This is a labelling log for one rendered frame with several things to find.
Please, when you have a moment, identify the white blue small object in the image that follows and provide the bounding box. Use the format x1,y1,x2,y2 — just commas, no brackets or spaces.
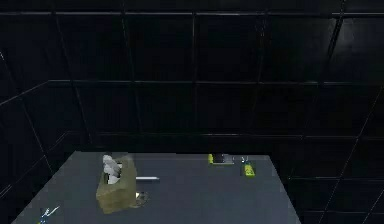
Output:
35,205,62,224

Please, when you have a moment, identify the silver pen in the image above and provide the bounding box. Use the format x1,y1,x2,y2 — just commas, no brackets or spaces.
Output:
135,176,161,183

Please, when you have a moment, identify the grey table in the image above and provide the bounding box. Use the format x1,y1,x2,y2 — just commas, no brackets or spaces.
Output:
10,150,303,224

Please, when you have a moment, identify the grey walkie talkie green screen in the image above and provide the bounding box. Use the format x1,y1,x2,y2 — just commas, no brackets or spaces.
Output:
239,155,258,179

